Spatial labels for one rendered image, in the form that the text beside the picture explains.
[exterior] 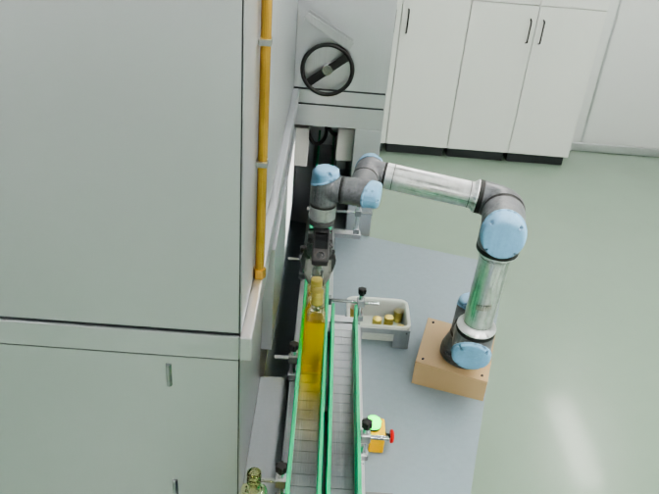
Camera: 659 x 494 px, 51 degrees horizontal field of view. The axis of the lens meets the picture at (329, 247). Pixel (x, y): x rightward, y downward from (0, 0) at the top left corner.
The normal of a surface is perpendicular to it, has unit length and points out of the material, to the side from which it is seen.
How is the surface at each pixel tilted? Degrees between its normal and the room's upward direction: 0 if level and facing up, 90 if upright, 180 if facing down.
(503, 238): 87
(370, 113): 90
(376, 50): 90
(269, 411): 0
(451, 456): 0
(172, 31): 90
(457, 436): 0
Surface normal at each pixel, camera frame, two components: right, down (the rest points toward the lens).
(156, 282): -0.02, 0.51
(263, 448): 0.07, -0.86
